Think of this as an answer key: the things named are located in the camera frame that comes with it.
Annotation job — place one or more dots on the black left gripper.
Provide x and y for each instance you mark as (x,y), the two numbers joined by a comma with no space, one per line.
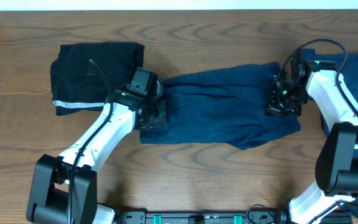
(163,121)

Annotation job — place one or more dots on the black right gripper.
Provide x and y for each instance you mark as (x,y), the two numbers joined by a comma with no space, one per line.
(272,106)

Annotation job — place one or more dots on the dark blue shorts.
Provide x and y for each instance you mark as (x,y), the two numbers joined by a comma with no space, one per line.
(221,106)

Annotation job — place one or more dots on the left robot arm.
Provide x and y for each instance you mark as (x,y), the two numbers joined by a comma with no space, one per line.
(65,188)

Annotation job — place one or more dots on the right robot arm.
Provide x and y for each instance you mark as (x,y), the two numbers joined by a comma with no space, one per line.
(336,169)

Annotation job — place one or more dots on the folded black garment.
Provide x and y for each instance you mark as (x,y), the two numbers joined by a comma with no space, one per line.
(78,72)

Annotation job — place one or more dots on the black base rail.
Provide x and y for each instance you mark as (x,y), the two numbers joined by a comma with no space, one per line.
(200,218)

